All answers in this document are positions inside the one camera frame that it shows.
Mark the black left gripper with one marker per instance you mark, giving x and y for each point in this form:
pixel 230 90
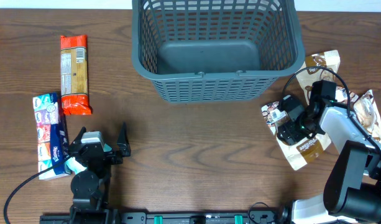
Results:
pixel 123 146

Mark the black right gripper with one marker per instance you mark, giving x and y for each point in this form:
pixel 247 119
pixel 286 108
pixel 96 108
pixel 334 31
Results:
pixel 289 132

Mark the teal white wipes pouch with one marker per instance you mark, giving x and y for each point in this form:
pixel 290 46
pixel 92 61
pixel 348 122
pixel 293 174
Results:
pixel 84 156

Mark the Kleenex tissue multipack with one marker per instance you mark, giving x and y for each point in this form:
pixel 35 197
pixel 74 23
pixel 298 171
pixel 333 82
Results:
pixel 52 142

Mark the red orange cracker pack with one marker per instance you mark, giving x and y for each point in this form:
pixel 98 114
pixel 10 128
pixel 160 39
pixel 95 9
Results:
pixel 74 75

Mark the beige brown bread bag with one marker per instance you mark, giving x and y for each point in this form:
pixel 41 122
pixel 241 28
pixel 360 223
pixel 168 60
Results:
pixel 316 67

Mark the clear brown pastry bag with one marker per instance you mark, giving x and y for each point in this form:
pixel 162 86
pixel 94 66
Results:
pixel 368 114

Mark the bread bag with grain print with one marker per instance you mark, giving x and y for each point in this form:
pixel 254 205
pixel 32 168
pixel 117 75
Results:
pixel 273 116

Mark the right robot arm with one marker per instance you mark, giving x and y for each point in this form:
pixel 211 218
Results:
pixel 353 189

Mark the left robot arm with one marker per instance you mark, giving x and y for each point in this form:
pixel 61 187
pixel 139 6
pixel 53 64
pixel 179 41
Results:
pixel 90 187

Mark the grey plastic laundry basket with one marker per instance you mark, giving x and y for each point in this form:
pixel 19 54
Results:
pixel 215 50

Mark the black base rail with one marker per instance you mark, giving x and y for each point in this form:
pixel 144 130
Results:
pixel 193 217

